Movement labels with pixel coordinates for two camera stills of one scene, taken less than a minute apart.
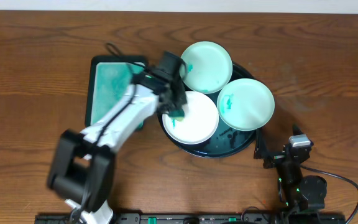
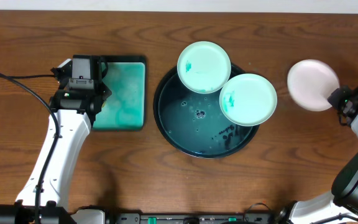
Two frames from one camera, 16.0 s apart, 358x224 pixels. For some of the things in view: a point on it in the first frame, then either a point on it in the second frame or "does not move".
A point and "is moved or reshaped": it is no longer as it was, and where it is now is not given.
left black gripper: x=173 y=101 → x=103 y=91
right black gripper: x=277 y=158 → x=336 y=97
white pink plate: x=200 y=122 → x=311 y=82
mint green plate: x=245 y=104 is moved or reshaped
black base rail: x=208 y=218 does not move
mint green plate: x=209 y=66 does not move
